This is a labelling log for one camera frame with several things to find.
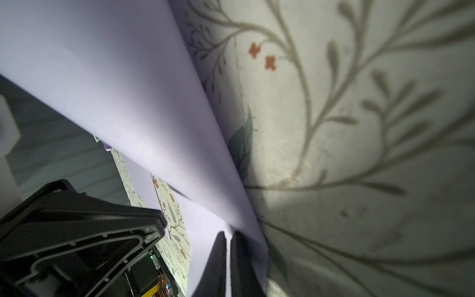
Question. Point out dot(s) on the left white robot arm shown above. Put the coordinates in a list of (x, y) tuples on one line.
[(10, 197)]

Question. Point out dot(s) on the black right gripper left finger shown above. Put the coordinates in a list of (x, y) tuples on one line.
[(213, 280)]

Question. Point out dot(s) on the light lavender paper sheet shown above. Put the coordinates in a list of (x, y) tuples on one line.
[(121, 71), (142, 191)]

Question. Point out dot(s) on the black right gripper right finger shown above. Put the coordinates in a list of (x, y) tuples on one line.
[(244, 282)]

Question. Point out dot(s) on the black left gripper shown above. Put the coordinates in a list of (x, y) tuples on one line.
[(84, 243)]

